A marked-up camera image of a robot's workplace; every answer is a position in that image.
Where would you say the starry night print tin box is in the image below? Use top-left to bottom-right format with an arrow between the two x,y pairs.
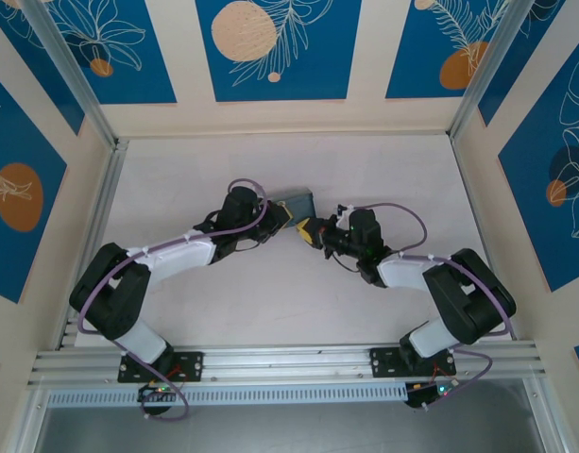
268,187 -> 316,228

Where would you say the blue panel with peach moon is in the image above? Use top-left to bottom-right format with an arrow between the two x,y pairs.
195,0 -> 364,103

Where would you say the aluminium mounting rail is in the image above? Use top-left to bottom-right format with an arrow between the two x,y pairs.
26,340 -> 549,391

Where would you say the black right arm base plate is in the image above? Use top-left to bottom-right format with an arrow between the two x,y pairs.
369,345 -> 458,379

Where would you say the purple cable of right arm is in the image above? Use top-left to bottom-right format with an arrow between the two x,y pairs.
362,201 -> 517,342

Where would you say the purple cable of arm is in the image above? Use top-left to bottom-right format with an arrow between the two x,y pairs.
77,177 -> 271,337
362,201 -> 517,342

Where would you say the aluminium side rail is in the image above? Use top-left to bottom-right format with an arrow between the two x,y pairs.
56,140 -> 128,351

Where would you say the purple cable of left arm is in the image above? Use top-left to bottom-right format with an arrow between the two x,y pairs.
77,177 -> 271,337

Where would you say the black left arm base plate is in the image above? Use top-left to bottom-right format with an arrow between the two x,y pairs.
118,350 -> 205,384

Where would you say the grey slotted cable duct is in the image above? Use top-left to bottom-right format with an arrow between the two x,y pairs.
46,383 -> 409,410

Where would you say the blue floral wall panel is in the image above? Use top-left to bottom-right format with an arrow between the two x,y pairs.
42,0 -> 178,106
384,0 -> 513,101
0,0 -> 86,137
477,0 -> 579,127
498,45 -> 579,294
0,65 -> 69,305

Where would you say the aluminium frame post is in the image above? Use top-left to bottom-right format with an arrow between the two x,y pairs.
18,0 -> 130,153
448,0 -> 541,143

